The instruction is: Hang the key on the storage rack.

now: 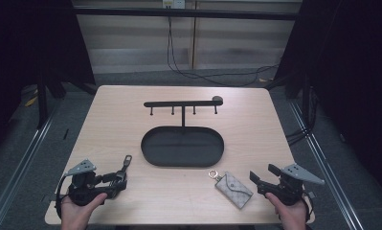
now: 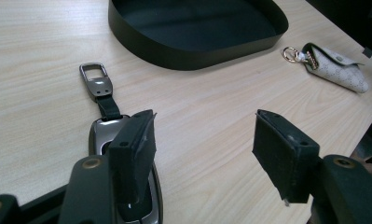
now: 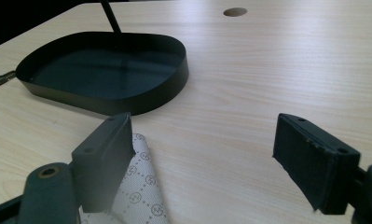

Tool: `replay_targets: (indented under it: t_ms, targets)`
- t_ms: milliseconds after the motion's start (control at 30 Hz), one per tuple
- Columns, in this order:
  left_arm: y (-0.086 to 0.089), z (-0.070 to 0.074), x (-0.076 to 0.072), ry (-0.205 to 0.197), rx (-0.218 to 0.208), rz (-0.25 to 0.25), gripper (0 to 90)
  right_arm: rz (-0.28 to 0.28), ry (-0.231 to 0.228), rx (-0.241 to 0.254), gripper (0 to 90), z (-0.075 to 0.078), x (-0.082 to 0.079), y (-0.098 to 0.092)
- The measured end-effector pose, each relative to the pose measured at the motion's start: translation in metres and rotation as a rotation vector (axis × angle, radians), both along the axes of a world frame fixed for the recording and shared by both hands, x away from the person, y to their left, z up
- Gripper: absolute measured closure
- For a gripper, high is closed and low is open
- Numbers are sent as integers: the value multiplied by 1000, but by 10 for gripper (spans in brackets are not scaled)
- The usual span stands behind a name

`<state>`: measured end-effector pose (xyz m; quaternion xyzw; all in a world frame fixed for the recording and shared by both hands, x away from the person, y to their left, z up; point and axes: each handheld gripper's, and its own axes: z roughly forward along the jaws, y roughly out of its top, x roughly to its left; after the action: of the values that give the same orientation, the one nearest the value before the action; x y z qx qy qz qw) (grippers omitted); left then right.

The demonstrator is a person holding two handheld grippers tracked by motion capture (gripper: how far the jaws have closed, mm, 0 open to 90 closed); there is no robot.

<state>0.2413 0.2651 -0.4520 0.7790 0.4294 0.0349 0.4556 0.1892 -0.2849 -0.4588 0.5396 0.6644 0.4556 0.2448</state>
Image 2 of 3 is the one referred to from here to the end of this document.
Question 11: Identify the black key rack with tray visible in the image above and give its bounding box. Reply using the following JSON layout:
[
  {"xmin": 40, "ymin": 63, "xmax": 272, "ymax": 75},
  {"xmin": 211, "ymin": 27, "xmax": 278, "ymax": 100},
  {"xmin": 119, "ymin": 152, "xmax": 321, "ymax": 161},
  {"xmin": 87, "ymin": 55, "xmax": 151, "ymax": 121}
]
[{"xmin": 107, "ymin": 0, "xmax": 290, "ymax": 72}]

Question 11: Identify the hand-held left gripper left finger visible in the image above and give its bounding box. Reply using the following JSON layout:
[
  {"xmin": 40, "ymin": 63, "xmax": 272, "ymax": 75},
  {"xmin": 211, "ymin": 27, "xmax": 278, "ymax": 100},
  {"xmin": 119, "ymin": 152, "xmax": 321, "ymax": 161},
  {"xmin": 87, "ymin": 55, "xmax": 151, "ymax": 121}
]
[{"xmin": 108, "ymin": 109, "xmax": 158, "ymax": 206}]

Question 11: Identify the silver car key with strap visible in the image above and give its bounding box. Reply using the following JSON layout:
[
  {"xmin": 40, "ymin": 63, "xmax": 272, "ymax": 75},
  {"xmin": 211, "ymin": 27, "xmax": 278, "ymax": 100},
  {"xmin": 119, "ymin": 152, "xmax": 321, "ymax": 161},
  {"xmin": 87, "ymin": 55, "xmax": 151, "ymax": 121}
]
[{"xmin": 78, "ymin": 62, "xmax": 164, "ymax": 224}]

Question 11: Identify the white key pouch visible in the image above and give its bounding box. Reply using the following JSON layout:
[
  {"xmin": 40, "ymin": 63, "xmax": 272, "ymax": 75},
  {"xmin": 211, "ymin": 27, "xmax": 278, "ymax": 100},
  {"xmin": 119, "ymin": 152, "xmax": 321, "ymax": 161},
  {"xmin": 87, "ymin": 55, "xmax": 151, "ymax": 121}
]
[{"xmin": 282, "ymin": 42, "xmax": 370, "ymax": 94}]

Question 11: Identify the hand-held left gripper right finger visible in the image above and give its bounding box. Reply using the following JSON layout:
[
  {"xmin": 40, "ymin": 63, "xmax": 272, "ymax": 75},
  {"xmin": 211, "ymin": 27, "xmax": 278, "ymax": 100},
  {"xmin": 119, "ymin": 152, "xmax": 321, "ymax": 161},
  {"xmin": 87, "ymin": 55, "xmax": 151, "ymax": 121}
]
[{"xmin": 252, "ymin": 108, "xmax": 321, "ymax": 207}]

